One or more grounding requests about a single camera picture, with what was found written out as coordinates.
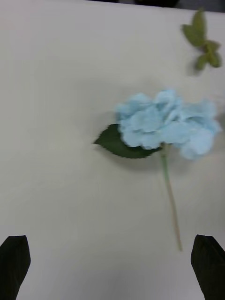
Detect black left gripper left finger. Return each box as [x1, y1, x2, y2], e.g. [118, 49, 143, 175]
[0, 235, 31, 300]

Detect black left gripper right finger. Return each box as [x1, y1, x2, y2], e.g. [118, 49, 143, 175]
[190, 234, 225, 300]

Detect pale blue flower with stem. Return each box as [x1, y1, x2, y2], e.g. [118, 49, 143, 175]
[93, 88, 223, 253]

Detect pale green leaf twig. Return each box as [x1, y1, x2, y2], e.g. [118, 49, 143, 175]
[180, 8, 223, 76]

